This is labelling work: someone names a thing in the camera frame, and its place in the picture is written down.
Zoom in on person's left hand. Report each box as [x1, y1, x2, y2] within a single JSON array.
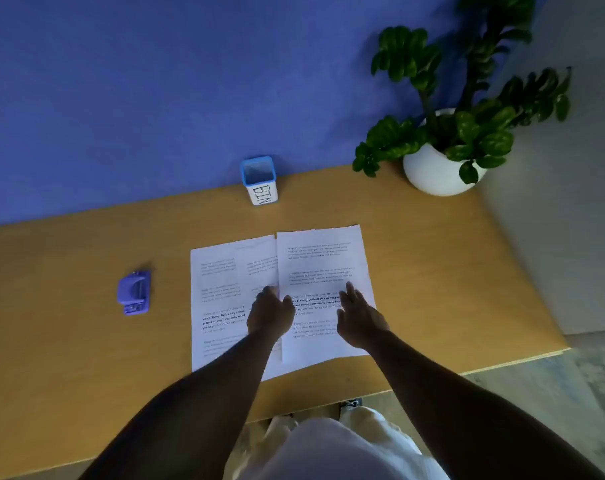
[[246, 286, 296, 341]]

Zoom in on person's right hand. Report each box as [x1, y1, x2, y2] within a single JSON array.
[[336, 282, 391, 351]]

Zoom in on white printed paper sheet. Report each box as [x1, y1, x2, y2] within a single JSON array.
[[276, 224, 378, 367], [190, 234, 284, 383]]

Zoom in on purple hole punch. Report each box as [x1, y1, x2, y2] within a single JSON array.
[[117, 269, 152, 317]]

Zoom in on person's left forearm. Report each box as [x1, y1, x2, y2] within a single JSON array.
[[80, 329, 283, 480]]

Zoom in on person's right forearm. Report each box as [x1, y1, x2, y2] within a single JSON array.
[[362, 329, 605, 480]]

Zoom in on cream trousers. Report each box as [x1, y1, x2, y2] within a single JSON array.
[[222, 404, 423, 480]]

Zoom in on blue and white bin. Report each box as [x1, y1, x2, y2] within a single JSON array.
[[240, 155, 279, 207]]

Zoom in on white shirt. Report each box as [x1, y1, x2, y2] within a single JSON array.
[[247, 418, 451, 480]]

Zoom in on white round plant pot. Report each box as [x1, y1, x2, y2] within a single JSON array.
[[402, 108, 488, 197]]

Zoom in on green leafy plant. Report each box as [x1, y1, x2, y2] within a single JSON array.
[[352, 0, 573, 185]]

